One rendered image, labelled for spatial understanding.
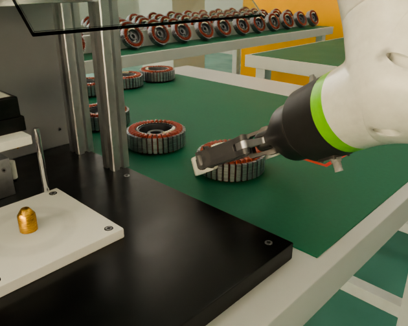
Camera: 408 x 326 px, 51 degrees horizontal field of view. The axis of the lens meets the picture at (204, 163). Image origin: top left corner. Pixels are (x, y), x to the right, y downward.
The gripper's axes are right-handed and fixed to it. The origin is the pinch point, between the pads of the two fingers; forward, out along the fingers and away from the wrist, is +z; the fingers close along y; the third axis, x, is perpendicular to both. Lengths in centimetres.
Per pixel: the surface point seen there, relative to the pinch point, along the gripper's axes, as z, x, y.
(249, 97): 34.4, 18.6, 30.5
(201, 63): 323, 136, 183
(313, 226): -16.1, -12.3, -0.2
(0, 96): -10.2, 11.1, -32.6
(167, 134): 9.5, 7.5, -6.0
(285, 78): 247, 86, 223
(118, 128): 1.5, 8.1, -16.8
